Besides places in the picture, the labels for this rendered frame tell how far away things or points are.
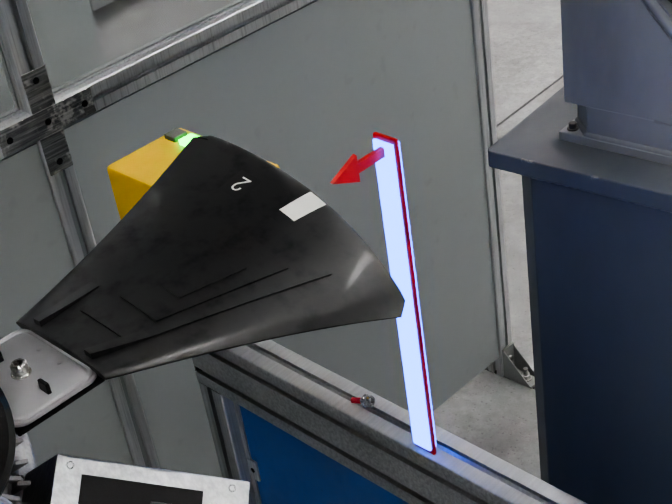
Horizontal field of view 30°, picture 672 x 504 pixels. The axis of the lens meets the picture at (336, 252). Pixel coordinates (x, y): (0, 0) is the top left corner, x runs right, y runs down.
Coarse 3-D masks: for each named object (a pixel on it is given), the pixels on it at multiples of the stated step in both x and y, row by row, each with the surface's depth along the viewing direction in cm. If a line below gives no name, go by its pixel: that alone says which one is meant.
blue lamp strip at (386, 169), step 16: (384, 144) 99; (384, 160) 100; (384, 176) 101; (384, 192) 102; (384, 208) 103; (400, 208) 102; (384, 224) 104; (400, 224) 102; (400, 240) 103; (400, 256) 104; (400, 272) 106; (400, 288) 107; (400, 320) 109; (400, 336) 110; (416, 336) 109; (416, 352) 110; (416, 368) 111; (416, 384) 112; (416, 400) 113; (416, 416) 114; (416, 432) 116
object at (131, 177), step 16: (160, 144) 130; (176, 144) 129; (128, 160) 128; (144, 160) 127; (160, 160) 127; (112, 176) 127; (128, 176) 125; (144, 176) 124; (128, 192) 127; (144, 192) 124; (128, 208) 128
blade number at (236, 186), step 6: (240, 174) 95; (246, 174) 95; (228, 180) 94; (234, 180) 94; (240, 180) 94; (246, 180) 94; (252, 180) 94; (258, 180) 94; (222, 186) 94; (228, 186) 94; (234, 186) 94; (240, 186) 94; (246, 186) 94; (252, 186) 94; (228, 192) 93; (234, 192) 93; (240, 192) 93; (246, 192) 93
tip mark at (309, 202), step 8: (296, 200) 93; (304, 200) 93; (312, 200) 93; (320, 200) 93; (288, 208) 92; (296, 208) 92; (304, 208) 92; (312, 208) 93; (288, 216) 92; (296, 216) 92
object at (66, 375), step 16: (16, 336) 84; (32, 336) 84; (16, 352) 83; (32, 352) 82; (48, 352) 82; (64, 352) 82; (0, 368) 81; (32, 368) 81; (48, 368) 81; (64, 368) 80; (80, 368) 80; (0, 384) 80; (16, 384) 80; (32, 384) 79; (64, 384) 79; (80, 384) 79; (16, 400) 78; (32, 400) 78; (48, 400) 78; (64, 400) 78; (16, 416) 77; (32, 416) 77
